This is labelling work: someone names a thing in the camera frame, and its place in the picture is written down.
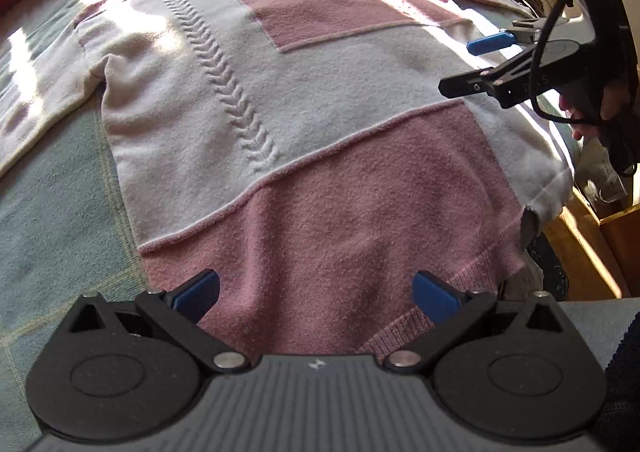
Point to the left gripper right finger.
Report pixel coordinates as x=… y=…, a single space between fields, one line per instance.
x=453 y=313

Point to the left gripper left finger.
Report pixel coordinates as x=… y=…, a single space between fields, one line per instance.
x=177 y=313

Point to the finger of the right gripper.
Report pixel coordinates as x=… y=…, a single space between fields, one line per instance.
x=525 y=32
x=508 y=83

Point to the pink and white sweater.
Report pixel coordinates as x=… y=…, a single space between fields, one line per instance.
x=302 y=149

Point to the green plaid bed blanket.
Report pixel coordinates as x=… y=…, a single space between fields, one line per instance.
x=64 y=226

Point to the wooden side cabinet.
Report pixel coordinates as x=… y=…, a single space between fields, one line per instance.
x=599 y=255

